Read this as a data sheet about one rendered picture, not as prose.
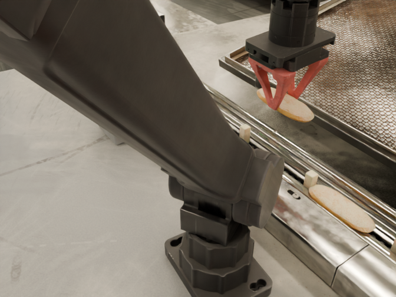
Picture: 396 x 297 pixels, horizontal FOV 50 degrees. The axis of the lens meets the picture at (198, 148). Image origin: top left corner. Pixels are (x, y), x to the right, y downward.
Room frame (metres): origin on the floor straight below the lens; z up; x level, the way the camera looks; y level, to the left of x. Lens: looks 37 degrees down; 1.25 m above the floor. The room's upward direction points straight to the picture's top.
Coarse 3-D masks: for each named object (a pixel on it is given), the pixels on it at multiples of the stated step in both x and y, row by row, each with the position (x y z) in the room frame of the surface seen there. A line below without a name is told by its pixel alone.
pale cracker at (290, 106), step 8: (272, 88) 0.54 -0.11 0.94; (264, 96) 0.53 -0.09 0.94; (288, 96) 0.52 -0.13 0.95; (280, 104) 0.50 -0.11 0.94; (288, 104) 0.50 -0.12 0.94; (296, 104) 0.50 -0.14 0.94; (304, 104) 0.50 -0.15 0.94; (280, 112) 0.49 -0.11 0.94; (288, 112) 0.49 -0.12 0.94; (296, 112) 0.48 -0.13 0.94; (304, 112) 0.48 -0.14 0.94; (296, 120) 0.48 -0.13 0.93; (304, 120) 0.47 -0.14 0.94
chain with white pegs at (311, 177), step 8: (240, 128) 0.56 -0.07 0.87; (248, 128) 0.55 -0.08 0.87; (240, 136) 0.55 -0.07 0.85; (248, 136) 0.55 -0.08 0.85; (296, 176) 0.47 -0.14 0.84; (312, 176) 0.44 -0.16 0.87; (304, 184) 0.44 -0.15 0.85; (312, 184) 0.44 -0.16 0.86; (384, 240) 0.35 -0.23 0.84; (392, 248) 0.33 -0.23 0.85
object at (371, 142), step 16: (336, 0) 0.93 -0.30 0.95; (352, 0) 0.93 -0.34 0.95; (384, 0) 0.91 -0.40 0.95; (336, 16) 0.87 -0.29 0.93; (352, 16) 0.86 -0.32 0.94; (368, 16) 0.85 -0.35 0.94; (384, 16) 0.84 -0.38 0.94; (336, 32) 0.80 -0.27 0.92; (352, 32) 0.79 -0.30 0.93; (240, 48) 0.77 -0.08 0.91; (336, 48) 0.75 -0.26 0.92; (352, 48) 0.74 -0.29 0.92; (240, 64) 0.71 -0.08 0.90; (336, 64) 0.69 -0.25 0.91; (352, 64) 0.69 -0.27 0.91; (368, 64) 0.68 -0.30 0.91; (384, 64) 0.68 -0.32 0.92; (320, 80) 0.65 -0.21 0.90; (336, 80) 0.65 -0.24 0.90; (352, 80) 0.64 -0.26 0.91; (352, 96) 0.60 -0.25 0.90; (320, 112) 0.56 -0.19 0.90; (336, 112) 0.56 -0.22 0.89; (352, 112) 0.56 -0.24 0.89; (368, 112) 0.55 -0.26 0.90; (384, 112) 0.55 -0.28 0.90; (352, 128) 0.51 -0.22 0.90; (368, 144) 0.48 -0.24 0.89
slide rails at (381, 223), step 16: (224, 112) 0.63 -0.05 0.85; (272, 144) 0.53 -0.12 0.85; (288, 160) 0.49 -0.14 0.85; (288, 176) 0.46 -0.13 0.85; (304, 176) 0.46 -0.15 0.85; (320, 176) 0.46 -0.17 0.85; (304, 192) 0.43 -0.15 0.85; (368, 208) 0.39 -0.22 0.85; (384, 224) 0.37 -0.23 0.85; (368, 240) 0.34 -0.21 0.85
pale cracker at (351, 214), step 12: (312, 192) 0.42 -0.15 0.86; (324, 192) 0.42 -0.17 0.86; (336, 192) 0.42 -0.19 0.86; (324, 204) 0.40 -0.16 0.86; (336, 204) 0.39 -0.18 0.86; (348, 204) 0.39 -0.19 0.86; (336, 216) 0.38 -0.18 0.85; (348, 216) 0.37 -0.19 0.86; (360, 216) 0.37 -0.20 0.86; (360, 228) 0.36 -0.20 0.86; (372, 228) 0.36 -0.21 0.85
